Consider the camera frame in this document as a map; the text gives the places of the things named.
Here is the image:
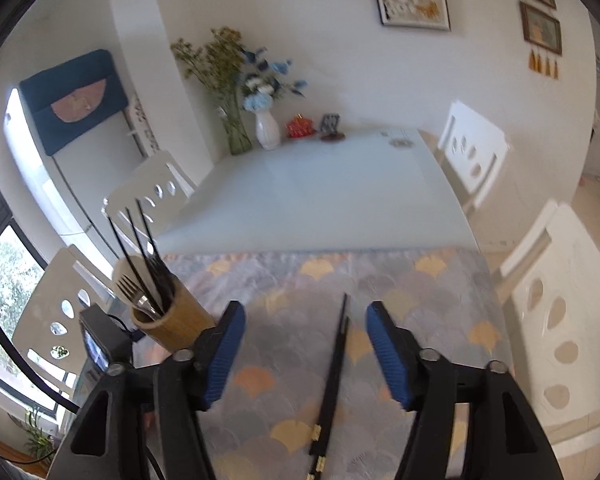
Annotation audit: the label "blue cloth cover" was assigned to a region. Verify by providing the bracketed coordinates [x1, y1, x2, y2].
[19, 49, 130, 157]

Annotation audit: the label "bamboo utensil holder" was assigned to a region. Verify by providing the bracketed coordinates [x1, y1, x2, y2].
[130, 272, 218, 356]

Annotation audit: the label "blue artificial flowers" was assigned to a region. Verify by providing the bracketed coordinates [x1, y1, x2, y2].
[240, 46, 308, 113]

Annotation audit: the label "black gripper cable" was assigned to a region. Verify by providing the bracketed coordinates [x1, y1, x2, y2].
[0, 302, 81, 413]

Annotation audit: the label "white tall appliance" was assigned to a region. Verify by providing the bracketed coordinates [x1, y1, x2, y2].
[42, 105, 153, 241]

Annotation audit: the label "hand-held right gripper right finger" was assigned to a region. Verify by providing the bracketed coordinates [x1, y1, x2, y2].
[365, 301, 563, 480]

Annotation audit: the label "clear glass vase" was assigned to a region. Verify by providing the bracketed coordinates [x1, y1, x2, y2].
[220, 105, 255, 157]

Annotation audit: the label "dried yellow flower bunch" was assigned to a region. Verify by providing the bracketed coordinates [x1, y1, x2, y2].
[170, 26, 253, 111]

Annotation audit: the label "green potted plant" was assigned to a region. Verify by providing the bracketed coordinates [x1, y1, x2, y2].
[20, 405, 56, 461]

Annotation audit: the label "grey fan-patterned placemat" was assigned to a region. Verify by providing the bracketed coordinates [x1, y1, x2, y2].
[145, 245, 516, 480]

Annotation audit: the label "white dining chair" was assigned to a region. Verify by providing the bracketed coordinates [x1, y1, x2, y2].
[101, 150, 197, 241]
[437, 101, 510, 211]
[495, 200, 600, 441]
[11, 245, 126, 391]

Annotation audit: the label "black phone stand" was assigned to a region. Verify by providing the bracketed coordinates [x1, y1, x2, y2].
[320, 112, 346, 141]

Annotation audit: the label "red lidded tea cup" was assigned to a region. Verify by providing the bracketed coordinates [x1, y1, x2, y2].
[286, 116, 315, 138]

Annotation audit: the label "white ceramic vase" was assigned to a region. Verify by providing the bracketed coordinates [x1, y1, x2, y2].
[255, 109, 282, 151]

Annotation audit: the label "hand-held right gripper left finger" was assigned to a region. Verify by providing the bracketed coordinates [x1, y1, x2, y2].
[47, 301, 247, 480]

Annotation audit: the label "white carved panel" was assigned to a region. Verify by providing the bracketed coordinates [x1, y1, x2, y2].
[127, 92, 161, 156]

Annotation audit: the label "orange hanging tassels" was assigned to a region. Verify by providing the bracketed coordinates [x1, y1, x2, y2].
[527, 50, 562, 80]

